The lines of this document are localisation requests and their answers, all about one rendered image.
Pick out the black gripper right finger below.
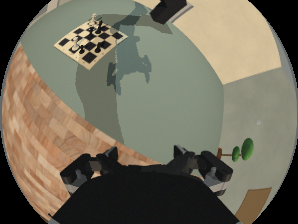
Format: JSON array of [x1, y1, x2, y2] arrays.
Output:
[[155, 145, 233, 196]]

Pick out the chessboard with chess pieces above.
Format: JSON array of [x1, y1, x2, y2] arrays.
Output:
[[54, 20, 128, 70]]

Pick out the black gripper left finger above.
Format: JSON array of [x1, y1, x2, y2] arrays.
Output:
[[60, 146, 133, 196]]

